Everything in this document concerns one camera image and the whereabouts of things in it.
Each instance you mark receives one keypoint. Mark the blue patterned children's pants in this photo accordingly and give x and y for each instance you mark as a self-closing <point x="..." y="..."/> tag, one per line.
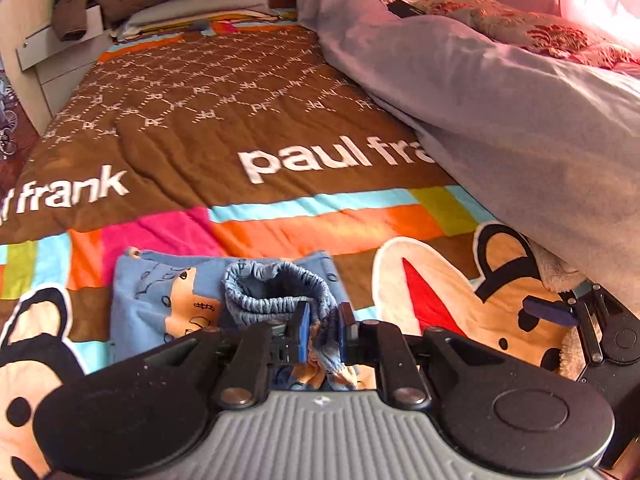
<point x="230" y="304"/>

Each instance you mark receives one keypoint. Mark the grey pillow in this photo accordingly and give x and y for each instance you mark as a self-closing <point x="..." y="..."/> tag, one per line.
<point x="173" y="9"/>

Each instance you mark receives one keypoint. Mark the colourful paul frank blanket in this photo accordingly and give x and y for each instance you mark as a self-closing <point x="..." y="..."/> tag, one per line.
<point x="178" y="155"/>

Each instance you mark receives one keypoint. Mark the black phone on duvet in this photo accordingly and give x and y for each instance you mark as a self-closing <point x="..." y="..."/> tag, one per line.
<point x="403" y="9"/>

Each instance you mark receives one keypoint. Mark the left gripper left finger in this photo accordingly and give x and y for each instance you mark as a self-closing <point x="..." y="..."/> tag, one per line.
<point x="263" y="348"/>

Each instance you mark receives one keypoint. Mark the grey duvet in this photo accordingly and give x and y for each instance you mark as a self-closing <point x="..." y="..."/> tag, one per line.
<point x="549" y="147"/>

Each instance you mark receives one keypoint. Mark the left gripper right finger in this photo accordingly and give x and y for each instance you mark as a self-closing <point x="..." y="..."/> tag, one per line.
<point x="382" y="346"/>

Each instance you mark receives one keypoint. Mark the red floral pillow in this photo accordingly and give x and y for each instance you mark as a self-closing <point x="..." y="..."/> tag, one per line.
<point x="539" y="33"/>

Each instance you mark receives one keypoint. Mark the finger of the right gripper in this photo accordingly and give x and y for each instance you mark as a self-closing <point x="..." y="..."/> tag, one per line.
<point x="556" y="312"/>

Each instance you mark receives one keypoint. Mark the white bedside table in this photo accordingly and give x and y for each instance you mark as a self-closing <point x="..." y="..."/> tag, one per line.
<point x="61" y="65"/>

